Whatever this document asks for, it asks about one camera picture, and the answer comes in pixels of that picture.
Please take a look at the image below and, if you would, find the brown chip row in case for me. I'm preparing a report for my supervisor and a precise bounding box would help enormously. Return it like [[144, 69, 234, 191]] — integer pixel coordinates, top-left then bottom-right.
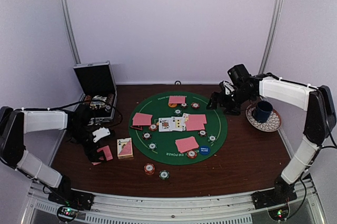
[[105, 93, 114, 112]]

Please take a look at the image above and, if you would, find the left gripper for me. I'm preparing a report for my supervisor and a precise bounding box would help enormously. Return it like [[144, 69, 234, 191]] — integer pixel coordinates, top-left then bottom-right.
[[67, 126, 106, 162]]

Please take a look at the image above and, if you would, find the triangular all-in marker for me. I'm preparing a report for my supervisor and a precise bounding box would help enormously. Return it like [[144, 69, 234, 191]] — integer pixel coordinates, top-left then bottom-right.
[[131, 126, 143, 131]]

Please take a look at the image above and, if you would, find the face-up community card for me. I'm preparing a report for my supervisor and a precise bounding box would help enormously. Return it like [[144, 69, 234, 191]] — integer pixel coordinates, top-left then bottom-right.
[[158, 117, 173, 132]]

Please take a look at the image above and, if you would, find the dealt card bottom player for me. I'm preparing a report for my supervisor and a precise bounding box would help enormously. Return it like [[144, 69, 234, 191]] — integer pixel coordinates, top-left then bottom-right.
[[175, 137, 199, 153]]

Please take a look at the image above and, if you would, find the face-down card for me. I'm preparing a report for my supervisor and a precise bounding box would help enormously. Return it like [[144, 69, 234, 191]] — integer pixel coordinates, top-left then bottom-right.
[[185, 118, 205, 131], [188, 114, 207, 124]]

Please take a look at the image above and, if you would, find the tan card box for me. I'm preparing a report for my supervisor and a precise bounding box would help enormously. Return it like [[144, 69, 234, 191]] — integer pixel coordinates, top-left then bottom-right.
[[117, 138, 133, 159]]

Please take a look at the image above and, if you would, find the round green poker mat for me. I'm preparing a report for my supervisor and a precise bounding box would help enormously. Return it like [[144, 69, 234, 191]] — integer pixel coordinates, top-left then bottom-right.
[[128, 91, 228, 165]]

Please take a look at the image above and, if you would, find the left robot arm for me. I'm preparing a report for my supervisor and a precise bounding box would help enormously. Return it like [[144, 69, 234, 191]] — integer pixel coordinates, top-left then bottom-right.
[[1, 105, 110, 205]]

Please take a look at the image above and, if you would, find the red-backed card deck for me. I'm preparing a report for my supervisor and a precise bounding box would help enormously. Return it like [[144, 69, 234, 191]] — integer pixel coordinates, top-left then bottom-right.
[[92, 145, 113, 165]]

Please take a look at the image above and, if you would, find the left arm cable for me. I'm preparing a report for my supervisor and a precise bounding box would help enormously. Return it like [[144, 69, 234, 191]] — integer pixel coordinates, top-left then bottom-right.
[[52, 101, 124, 130]]

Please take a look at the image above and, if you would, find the orange dealer button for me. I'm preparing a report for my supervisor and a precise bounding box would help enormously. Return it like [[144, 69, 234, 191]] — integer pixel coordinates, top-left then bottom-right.
[[168, 103, 177, 108]]

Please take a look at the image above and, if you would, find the blue card deck in case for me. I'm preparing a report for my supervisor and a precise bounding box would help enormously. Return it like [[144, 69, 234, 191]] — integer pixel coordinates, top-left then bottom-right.
[[90, 95, 107, 110]]

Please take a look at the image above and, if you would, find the aluminium front rail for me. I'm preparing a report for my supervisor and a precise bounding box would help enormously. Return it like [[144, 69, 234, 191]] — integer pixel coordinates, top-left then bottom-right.
[[21, 173, 329, 224]]

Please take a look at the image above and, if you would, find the dealt card player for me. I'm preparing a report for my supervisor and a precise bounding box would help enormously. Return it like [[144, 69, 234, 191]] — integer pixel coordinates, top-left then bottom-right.
[[132, 113, 148, 126], [175, 137, 199, 153], [168, 95, 186, 104]]

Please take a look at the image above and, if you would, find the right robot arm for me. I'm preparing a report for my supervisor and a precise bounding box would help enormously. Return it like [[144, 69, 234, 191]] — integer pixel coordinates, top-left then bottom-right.
[[206, 73, 336, 204]]

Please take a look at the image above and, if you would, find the patterned ceramic plate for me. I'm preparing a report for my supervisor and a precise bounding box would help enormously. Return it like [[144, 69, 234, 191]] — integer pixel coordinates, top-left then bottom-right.
[[245, 104, 282, 132]]

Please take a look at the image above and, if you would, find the orange chip stack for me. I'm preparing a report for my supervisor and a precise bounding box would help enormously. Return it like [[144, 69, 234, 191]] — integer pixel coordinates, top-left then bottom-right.
[[144, 163, 155, 175]]

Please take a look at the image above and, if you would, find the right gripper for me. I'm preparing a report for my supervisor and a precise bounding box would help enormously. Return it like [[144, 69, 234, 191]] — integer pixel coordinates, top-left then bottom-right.
[[206, 87, 253, 115]]

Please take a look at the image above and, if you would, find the green chip top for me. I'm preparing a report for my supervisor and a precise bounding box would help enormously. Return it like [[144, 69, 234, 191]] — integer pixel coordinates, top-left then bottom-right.
[[174, 109, 182, 116]]

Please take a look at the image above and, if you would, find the blue small blind button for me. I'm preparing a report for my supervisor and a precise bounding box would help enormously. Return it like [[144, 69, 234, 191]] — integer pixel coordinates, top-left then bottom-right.
[[199, 145, 211, 155]]

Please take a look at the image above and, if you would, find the three of spades card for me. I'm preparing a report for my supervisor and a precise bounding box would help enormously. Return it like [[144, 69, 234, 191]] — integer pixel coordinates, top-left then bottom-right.
[[172, 116, 186, 132]]

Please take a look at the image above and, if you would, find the aluminium poker case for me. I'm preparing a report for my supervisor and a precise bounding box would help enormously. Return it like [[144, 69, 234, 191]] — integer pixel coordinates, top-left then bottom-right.
[[73, 61, 117, 124]]

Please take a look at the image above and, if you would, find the dealt card top player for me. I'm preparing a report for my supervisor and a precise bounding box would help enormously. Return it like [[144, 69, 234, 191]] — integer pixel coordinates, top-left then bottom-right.
[[168, 95, 186, 104]]

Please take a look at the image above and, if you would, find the green chip stack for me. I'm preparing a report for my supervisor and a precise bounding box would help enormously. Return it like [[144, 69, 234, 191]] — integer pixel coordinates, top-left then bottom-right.
[[158, 170, 170, 180]]

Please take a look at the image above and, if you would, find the five of diamonds card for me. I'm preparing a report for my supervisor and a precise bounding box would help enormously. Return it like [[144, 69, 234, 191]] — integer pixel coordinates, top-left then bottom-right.
[[182, 113, 189, 130]]

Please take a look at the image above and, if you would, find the right frame post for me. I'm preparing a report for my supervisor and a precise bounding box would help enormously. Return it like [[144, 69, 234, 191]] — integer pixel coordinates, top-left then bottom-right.
[[259, 0, 284, 74]]

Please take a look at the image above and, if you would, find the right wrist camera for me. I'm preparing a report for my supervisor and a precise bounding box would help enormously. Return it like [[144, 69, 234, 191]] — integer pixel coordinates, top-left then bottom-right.
[[227, 64, 251, 86]]

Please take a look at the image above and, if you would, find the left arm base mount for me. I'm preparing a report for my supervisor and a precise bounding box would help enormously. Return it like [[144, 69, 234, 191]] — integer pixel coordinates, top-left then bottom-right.
[[48, 190, 94, 211]]

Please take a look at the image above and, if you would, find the dark blue cup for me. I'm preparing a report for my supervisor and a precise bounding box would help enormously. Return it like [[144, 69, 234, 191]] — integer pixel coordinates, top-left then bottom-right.
[[252, 100, 273, 123]]

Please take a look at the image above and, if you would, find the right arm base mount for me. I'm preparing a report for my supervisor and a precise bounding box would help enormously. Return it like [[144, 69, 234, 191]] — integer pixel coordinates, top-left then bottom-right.
[[251, 189, 298, 209]]

